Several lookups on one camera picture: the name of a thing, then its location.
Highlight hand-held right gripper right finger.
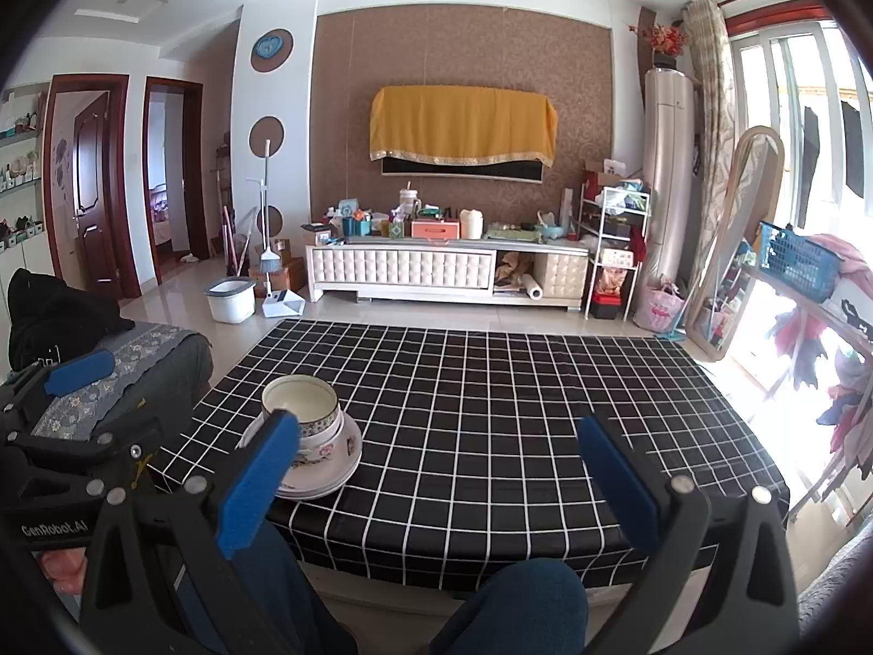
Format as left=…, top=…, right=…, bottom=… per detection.
left=579, top=415, right=802, bottom=655

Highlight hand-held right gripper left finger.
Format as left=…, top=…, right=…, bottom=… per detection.
left=78, top=409, right=301, bottom=655

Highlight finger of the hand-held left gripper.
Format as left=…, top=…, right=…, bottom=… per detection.
left=0, top=418, right=165, bottom=492
left=0, top=349, right=116, bottom=417

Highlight plain white plate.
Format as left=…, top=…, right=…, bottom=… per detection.
left=276, top=474, right=357, bottom=501

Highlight white bowl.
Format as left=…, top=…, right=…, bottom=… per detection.
left=290, top=423, right=349, bottom=472

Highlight white plate with pink petals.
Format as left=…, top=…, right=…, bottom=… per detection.
left=276, top=467, right=361, bottom=492

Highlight brown patterned bowl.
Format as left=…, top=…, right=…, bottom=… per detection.
left=261, top=375, right=340, bottom=438

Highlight white plate with floral print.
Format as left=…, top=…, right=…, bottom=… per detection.
left=237, top=411, right=364, bottom=485

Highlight person's left hand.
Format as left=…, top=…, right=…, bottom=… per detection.
left=37, top=549, right=86, bottom=594

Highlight black clothing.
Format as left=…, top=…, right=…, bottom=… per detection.
left=7, top=268, right=135, bottom=373

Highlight grey floral sofa cover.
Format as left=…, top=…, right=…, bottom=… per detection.
left=0, top=324, right=214, bottom=485

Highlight person's left leg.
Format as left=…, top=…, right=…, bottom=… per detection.
left=225, top=511, right=359, bottom=655

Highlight person's leg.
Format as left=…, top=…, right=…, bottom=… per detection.
left=429, top=557, right=589, bottom=655
left=225, top=511, right=359, bottom=655

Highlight black checked tablecloth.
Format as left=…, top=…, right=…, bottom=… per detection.
left=153, top=318, right=792, bottom=591

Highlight person's right leg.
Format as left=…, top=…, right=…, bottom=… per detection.
left=429, top=557, right=589, bottom=655

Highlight white mop bucket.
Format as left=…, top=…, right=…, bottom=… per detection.
left=205, top=276, right=258, bottom=325

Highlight pink bag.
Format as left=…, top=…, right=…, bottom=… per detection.
left=633, top=276, right=686, bottom=335

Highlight dark red wooden door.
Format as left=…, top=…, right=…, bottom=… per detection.
left=70, top=92, right=113, bottom=284

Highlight cardboard box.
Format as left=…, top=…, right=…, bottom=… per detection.
left=249, top=239, right=306, bottom=291

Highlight blue broom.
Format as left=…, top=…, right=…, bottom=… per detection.
left=258, top=246, right=282, bottom=294

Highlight white shelf rack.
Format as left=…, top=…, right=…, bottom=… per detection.
left=578, top=170, right=652, bottom=321

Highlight white mop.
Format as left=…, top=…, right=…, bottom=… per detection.
left=244, top=140, right=272, bottom=267

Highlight white tufted television cabinet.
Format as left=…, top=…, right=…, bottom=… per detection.
left=304, top=235, right=591, bottom=315

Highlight clothes drying rack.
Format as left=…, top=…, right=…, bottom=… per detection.
left=740, top=263, right=873, bottom=526

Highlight blue plastic basket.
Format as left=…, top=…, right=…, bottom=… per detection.
left=758, top=222, right=843, bottom=305

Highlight arched floor mirror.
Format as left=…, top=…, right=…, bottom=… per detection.
left=684, top=126, right=787, bottom=362

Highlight pink storage box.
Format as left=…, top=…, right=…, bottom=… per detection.
left=410, top=217, right=461, bottom=241

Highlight standing air conditioner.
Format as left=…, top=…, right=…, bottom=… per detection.
left=643, top=67, right=697, bottom=301

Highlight black television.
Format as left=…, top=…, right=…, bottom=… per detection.
left=380, top=156, right=547, bottom=185

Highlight dark hanging garment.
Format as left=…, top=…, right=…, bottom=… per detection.
left=840, top=101, right=873, bottom=199
left=801, top=105, right=823, bottom=192

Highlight yellow-covered television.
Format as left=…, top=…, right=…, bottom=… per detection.
left=369, top=85, right=559, bottom=168

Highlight beige patterned curtain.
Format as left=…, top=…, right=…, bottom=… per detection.
left=682, top=0, right=734, bottom=288

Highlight red artificial flowers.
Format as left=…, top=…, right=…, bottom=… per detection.
left=627, top=20, right=686, bottom=69

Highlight dark red door frame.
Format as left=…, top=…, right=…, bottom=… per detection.
left=43, top=74, right=143, bottom=301
left=142, top=76, right=211, bottom=285

